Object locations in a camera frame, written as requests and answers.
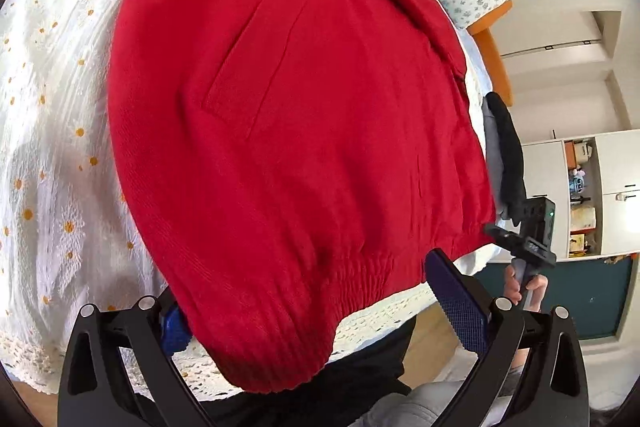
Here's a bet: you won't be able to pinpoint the person's right hand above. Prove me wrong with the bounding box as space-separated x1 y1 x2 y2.
502 263 549 314

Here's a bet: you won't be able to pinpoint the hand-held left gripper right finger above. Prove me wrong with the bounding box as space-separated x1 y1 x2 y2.
424 248 591 427

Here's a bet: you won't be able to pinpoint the dark teal cabinet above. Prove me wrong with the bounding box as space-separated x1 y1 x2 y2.
487 254 636 340

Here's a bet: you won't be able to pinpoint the orange sofa bed frame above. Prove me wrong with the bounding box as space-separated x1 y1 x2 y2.
467 0 515 108

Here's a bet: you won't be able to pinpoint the blue alien toy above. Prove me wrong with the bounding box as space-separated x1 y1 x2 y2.
570 169 592 196

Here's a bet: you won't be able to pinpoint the black garment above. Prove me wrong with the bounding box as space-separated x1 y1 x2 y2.
485 92 526 212

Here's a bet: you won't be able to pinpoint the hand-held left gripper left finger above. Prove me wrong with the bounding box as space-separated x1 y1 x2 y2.
57 294 216 427

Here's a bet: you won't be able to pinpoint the red sweater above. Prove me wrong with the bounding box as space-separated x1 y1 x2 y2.
106 0 498 394

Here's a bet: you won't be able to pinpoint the white cabinet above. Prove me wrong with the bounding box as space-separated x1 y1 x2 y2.
520 129 640 263

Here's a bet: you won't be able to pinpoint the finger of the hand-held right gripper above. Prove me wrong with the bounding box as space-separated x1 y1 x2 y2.
483 223 523 253

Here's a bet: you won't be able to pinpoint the white daisy blanket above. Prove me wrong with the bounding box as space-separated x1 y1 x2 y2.
0 0 493 400

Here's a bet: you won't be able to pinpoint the person's grey trousers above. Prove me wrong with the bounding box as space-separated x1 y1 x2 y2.
350 377 521 427

